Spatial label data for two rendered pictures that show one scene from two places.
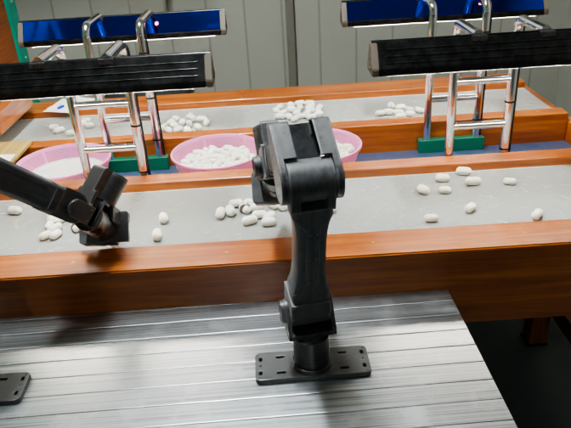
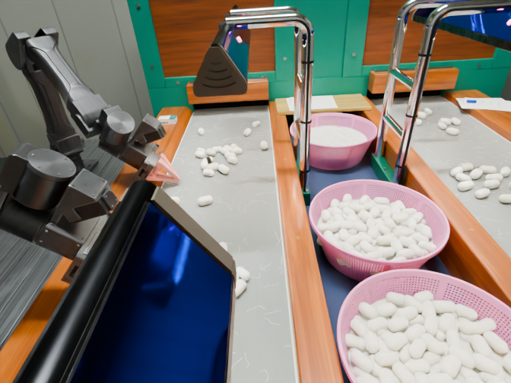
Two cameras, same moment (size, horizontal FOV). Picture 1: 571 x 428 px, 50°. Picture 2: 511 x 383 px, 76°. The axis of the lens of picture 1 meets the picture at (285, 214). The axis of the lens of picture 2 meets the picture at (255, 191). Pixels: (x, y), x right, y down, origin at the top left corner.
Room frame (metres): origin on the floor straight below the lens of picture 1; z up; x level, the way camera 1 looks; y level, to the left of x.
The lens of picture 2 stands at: (1.43, -0.34, 1.19)
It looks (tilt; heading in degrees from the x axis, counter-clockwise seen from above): 34 degrees down; 92
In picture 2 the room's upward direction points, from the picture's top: 4 degrees counter-clockwise
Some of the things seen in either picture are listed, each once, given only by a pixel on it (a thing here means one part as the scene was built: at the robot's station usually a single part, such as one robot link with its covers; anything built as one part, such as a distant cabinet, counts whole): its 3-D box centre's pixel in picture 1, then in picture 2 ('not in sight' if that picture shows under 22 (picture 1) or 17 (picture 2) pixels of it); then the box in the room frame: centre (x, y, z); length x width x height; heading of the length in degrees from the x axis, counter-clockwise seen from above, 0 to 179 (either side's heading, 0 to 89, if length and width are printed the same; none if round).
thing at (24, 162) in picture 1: (66, 174); (331, 141); (1.65, 0.62, 0.72); 0.27 x 0.27 x 0.10
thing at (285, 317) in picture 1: (307, 315); not in sight; (0.84, -0.03, 0.77); 0.09 x 0.06 x 0.06; 100
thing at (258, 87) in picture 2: not in sight; (228, 90); (1.31, 0.89, 0.83); 0.30 x 0.06 x 0.07; 0
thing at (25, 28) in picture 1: (123, 26); (488, 19); (1.93, 0.45, 1.08); 0.62 x 0.08 x 0.07; 90
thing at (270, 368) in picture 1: (311, 349); not in sight; (0.84, -0.03, 0.71); 0.20 x 0.07 x 0.08; 92
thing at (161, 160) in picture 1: (130, 92); (432, 102); (1.85, 0.45, 0.90); 0.20 x 0.19 x 0.45; 90
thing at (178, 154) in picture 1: (218, 165); (372, 232); (1.65, 0.18, 0.72); 0.27 x 0.27 x 0.10
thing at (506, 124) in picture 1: (490, 113); not in sight; (1.45, -0.52, 0.90); 0.20 x 0.19 x 0.45; 90
